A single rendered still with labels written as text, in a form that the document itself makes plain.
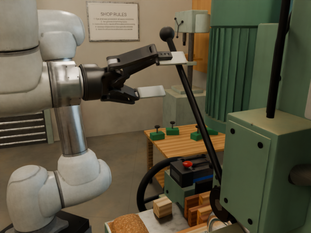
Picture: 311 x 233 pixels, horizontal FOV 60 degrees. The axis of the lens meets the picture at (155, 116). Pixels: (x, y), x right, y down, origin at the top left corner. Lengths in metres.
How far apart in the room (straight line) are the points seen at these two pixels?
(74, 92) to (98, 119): 3.19
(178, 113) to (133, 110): 1.01
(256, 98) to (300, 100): 0.13
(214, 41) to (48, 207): 0.85
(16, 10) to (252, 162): 0.40
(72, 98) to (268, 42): 0.36
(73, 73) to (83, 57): 2.99
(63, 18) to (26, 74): 0.58
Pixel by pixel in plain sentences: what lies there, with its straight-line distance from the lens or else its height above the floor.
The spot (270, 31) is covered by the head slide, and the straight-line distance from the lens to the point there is 0.49.
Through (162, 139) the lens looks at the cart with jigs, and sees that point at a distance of 2.25.
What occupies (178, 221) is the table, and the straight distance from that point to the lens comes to 0.81.
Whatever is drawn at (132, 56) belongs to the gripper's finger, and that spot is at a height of 1.36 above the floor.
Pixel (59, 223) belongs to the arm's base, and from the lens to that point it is 1.24.
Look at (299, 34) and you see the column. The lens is 0.41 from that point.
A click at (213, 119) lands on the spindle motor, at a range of 0.60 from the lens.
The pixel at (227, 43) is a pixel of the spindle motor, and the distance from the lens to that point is 0.56.
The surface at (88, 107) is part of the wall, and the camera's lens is 3.65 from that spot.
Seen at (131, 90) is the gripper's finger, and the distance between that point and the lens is 0.65.
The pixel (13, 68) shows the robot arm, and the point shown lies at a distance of 0.50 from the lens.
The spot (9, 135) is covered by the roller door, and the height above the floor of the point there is 0.16.
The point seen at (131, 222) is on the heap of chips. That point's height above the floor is 0.94.
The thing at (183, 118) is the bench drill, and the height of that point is 0.47.
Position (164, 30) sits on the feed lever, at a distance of 0.63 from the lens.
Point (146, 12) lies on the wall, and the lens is 3.67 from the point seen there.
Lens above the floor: 1.41
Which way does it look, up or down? 18 degrees down
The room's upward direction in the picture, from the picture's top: straight up
